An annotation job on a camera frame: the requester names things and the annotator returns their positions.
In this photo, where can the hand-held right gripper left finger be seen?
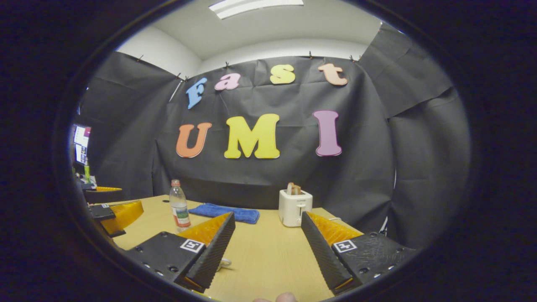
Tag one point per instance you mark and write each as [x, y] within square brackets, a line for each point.
[214, 256]

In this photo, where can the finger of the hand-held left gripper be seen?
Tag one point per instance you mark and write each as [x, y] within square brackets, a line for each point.
[121, 216]
[105, 197]

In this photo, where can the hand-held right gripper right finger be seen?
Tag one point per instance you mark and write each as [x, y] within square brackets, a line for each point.
[323, 256]

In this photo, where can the white floral teacup with spout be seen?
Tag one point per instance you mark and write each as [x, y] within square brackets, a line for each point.
[230, 263]

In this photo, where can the clear plastic water bottle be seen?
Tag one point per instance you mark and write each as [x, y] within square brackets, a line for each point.
[180, 209]

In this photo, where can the green drink bottle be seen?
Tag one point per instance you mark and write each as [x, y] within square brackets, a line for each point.
[87, 172]

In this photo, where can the blue folded towel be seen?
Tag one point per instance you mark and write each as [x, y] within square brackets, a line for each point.
[226, 212]

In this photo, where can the white toaster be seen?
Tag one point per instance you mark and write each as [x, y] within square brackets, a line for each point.
[293, 207]

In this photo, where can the computer monitor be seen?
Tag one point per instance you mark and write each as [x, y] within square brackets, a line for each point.
[82, 144]

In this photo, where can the toasted bread slice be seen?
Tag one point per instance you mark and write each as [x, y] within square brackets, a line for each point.
[290, 188]
[297, 190]

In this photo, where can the black backdrop cloth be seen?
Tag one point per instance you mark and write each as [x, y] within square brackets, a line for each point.
[356, 167]

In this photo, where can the ceiling light panel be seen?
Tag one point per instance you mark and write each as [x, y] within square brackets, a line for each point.
[256, 6]

